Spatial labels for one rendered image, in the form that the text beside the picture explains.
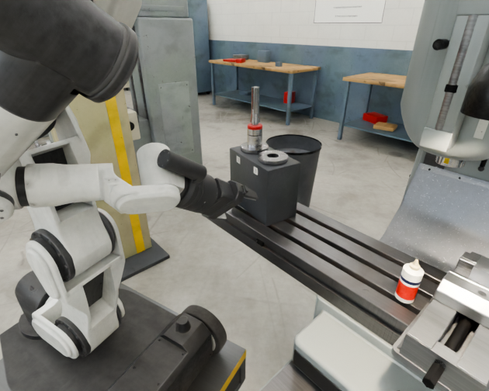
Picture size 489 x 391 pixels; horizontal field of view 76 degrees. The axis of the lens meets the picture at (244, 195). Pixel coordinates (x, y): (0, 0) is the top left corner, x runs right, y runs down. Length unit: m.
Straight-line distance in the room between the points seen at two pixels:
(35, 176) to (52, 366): 0.80
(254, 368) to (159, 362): 0.76
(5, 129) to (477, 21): 0.59
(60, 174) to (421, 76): 0.60
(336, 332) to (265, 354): 1.01
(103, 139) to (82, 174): 1.46
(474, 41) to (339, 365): 0.64
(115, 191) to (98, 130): 1.47
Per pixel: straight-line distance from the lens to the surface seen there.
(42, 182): 0.58
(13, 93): 0.41
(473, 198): 1.09
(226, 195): 0.68
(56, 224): 0.80
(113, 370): 1.18
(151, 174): 0.58
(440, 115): 0.56
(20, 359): 1.34
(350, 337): 0.85
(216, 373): 1.30
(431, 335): 0.67
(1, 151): 0.48
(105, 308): 1.08
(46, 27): 0.36
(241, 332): 1.90
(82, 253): 0.84
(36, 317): 1.19
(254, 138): 0.98
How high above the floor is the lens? 1.51
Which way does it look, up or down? 29 degrees down
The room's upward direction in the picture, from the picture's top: straight up
